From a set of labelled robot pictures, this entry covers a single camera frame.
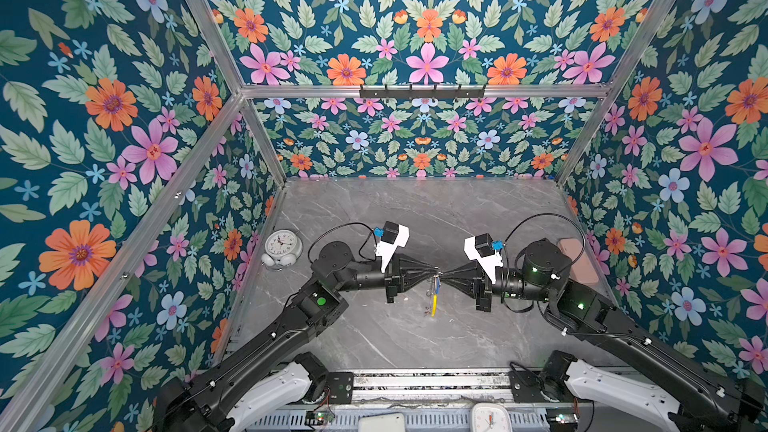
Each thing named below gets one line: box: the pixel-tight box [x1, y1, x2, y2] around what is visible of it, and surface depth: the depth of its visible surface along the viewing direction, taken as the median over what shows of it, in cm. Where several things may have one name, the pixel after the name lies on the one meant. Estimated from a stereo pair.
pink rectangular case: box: [559, 238, 599, 284], surface depth 95 cm
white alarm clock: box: [261, 229, 303, 272], surface depth 98 cm
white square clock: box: [470, 403, 513, 432], surface depth 69 cm
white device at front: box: [358, 412, 406, 432], surface depth 69 cm
